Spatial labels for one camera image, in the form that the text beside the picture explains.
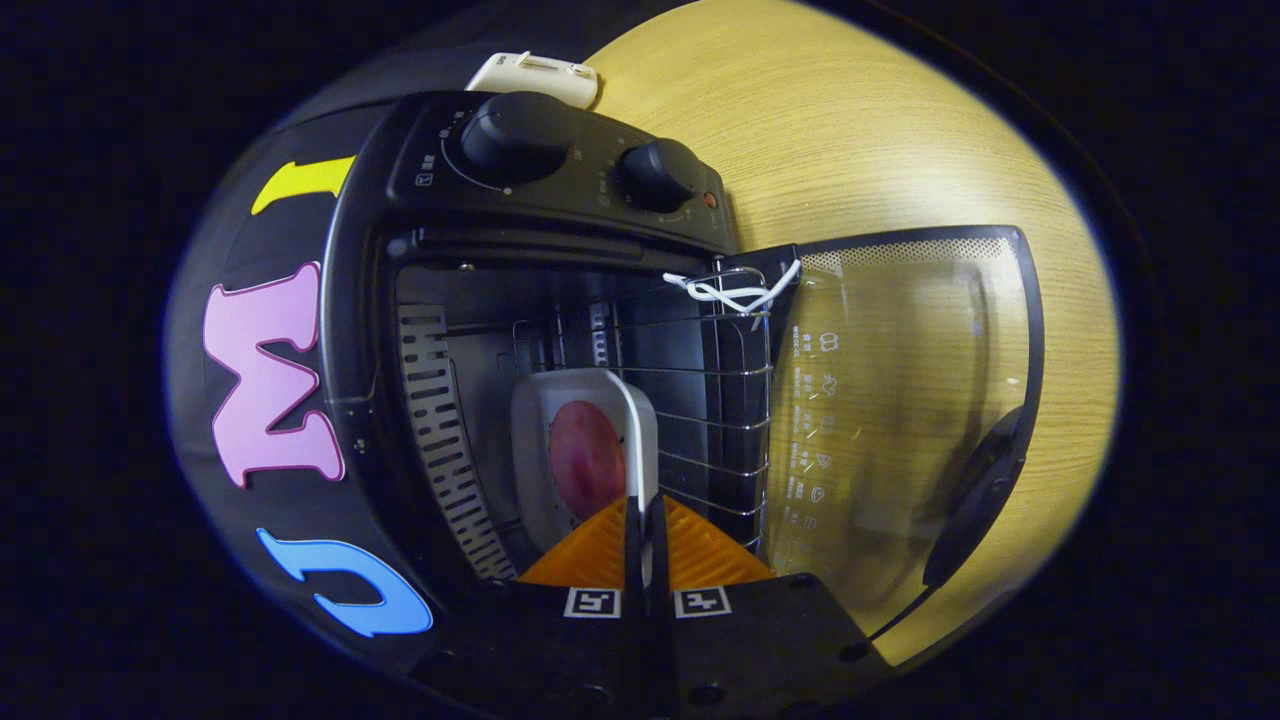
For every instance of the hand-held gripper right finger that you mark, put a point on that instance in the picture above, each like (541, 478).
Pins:
(750, 640)

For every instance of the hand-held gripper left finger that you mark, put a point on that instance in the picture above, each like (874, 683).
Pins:
(560, 640)

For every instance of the pink raw meat piece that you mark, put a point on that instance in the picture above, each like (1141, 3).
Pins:
(585, 460)

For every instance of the white food tray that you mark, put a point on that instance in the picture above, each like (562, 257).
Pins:
(530, 450)

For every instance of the black toaster oven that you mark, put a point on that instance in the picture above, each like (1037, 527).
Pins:
(560, 190)

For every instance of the white bread toaster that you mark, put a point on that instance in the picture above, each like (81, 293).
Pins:
(530, 78)

